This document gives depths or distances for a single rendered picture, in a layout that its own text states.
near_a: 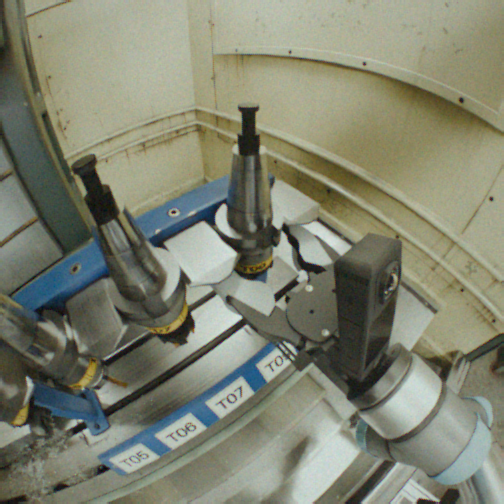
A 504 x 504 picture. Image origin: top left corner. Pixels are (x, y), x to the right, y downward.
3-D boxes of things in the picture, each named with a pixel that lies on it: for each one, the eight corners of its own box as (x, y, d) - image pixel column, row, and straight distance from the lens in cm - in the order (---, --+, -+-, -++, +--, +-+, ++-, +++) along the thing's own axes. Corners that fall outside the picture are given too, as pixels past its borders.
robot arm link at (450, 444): (421, 483, 34) (473, 495, 28) (365, 436, 28) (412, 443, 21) (455, 429, 36) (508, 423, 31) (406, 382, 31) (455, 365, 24)
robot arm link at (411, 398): (413, 439, 21) (455, 361, 25) (377, 406, 19) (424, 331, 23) (369, 437, 27) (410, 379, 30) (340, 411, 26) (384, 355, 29)
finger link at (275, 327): (218, 317, 21) (312, 357, 20) (216, 309, 19) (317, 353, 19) (242, 277, 23) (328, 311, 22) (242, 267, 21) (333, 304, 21)
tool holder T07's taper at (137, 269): (157, 247, 21) (131, 181, 17) (176, 284, 18) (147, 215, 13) (112, 270, 21) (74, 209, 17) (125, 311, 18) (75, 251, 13)
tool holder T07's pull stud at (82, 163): (116, 199, 16) (96, 149, 14) (120, 212, 14) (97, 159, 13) (92, 210, 16) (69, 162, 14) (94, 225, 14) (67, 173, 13)
